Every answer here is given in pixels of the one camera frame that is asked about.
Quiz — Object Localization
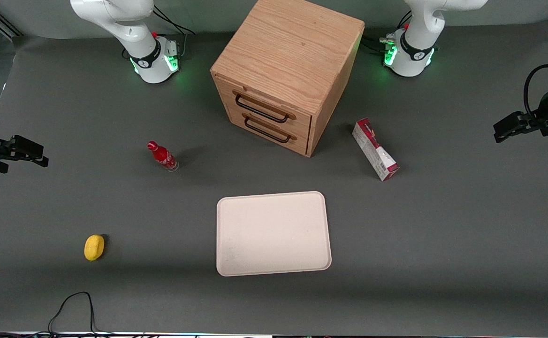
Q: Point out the beige plastic tray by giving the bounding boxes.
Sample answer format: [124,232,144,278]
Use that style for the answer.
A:
[216,191,333,277]

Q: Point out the black metal drawer handle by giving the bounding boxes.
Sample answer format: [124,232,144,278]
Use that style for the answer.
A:
[244,117,292,144]
[234,93,290,124]

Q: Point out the wooden two-drawer cabinet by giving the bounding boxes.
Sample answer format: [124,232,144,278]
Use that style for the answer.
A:
[210,0,365,158]

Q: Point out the thin black looped cable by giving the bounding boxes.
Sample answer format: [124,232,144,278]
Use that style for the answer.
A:
[0,291,120,338]

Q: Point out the yellow lemon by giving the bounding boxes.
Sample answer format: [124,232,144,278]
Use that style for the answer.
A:
[84,234,106,261]

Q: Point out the red cola bottle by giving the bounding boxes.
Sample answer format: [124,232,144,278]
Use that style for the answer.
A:
[147,141,180,172]

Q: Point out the aluminium frame rail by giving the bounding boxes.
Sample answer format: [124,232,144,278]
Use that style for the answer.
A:
[0,8,24,39]

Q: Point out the black arm base cables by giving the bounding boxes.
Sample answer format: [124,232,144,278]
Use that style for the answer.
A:
[362,10,413,56]
[152,5,196,61]

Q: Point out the wooden drawer front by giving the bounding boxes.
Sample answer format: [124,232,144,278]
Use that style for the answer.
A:
[223,102,311,156]
[214,77,313,138]

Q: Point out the grey table cover sheet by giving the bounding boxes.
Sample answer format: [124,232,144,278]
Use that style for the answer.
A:
[0,19,548,336]

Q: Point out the red cookie box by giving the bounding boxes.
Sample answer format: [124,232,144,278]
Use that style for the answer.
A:
[352,118,401,182]

